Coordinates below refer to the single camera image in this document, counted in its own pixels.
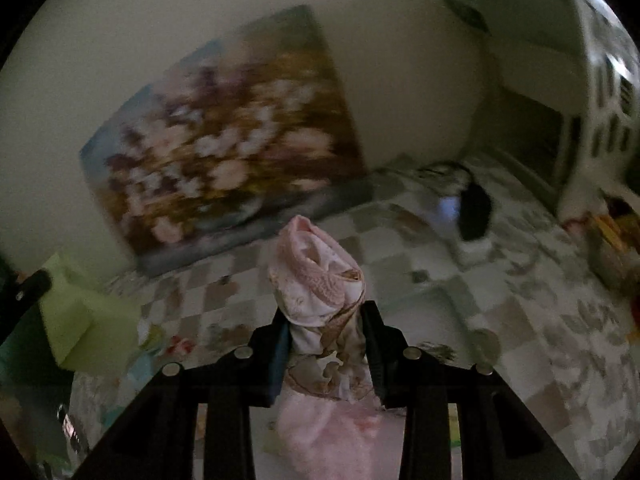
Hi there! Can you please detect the black cable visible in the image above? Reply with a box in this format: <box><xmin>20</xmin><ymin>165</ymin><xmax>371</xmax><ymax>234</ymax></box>
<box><xmin>417</xmin><ymin>160</ymin><xmax>473</xmax><ymax>187</ymax></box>

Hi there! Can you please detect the white lattice basket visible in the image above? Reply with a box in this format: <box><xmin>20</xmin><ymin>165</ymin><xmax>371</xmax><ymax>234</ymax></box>
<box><xmin>555</xmin><ymin>0</ymin><xmax>640</xmax><ymax>221</ymax></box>

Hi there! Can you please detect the black power adapter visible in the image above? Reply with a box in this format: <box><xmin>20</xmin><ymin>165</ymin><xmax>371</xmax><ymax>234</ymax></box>
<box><xmin>457</xmin><ymin>180</ymin><xmax>493</xmax><ymax>242</ymax></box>

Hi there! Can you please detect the pink fabric garment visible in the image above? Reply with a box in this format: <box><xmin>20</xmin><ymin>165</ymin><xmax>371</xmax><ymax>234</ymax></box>
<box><xmin>267</xmin><ymin>214</ymin><xmax>367</xmax><ymax>402</ymax></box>

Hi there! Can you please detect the flower painting canvas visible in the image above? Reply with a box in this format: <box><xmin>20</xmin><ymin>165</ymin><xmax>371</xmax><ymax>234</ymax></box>
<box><xmin>79</xmin><ymin>5</ymin><xmax>373</xmax><ymax>277</ymax></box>

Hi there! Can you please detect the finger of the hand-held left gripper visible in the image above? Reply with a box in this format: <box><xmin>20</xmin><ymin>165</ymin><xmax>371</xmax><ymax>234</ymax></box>
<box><xmin>14</xmin><ymin>269</ymin><xmax>53</xmax><ymax>303</ymax></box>

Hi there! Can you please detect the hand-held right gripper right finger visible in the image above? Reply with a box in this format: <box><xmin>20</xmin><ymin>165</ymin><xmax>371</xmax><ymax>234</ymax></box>
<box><xmin>361</xmin><ymin>301</ymin><xmax>568</xmax><ymax>480</ymax></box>

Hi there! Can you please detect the light green cloth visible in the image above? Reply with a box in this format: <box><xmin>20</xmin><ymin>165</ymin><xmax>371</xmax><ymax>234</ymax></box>
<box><xmin>42</xmin><ymin>254</ymin><xmax>143</xmax><ymax>377</ymax></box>

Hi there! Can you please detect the white power strip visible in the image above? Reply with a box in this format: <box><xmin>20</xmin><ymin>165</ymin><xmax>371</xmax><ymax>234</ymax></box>
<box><xmin>435</xmin><ymin>195</ymin><xmax>490</xmax><ymax>267</ymax></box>

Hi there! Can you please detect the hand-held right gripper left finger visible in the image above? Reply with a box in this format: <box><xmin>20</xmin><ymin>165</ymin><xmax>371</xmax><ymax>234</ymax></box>
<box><xmin>75</xmin><ymin>307</ymin><xmax>291</xmax><ymax>480</ymax></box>

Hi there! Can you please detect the white tray teal rim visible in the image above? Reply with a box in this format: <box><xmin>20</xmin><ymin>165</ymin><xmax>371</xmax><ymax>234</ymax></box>
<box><xmin>360</xmin><ymin>284</ymin><xmax>502</xmax><ymax>376</ymax></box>

